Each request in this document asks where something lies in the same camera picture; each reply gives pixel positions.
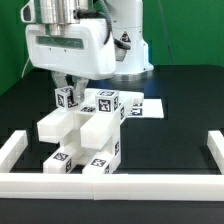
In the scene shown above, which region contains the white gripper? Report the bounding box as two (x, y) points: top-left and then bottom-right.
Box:
(26, 19), (116, 102)

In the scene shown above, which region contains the white chair nut cube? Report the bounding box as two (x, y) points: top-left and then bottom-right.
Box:
(55, 86), (78, 110)
(95, 90), (119, 113)

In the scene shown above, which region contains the white chair back frame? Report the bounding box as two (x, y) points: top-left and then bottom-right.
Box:
(37, 88), (144, 143)

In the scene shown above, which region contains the white chair seat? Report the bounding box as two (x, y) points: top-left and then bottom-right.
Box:
(60, 104), (125, 166)

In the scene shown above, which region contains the white left fence bar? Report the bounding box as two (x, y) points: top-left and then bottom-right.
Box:
(0, 130), (28, 173)

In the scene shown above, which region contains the white right fence bar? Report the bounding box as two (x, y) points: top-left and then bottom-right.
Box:
(207, 130), (224, 175)

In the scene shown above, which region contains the white cable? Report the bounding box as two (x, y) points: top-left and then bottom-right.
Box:
(21, 58), (32, 79)

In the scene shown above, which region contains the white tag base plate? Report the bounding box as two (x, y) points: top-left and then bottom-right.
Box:
(130, 99), (164, 119)

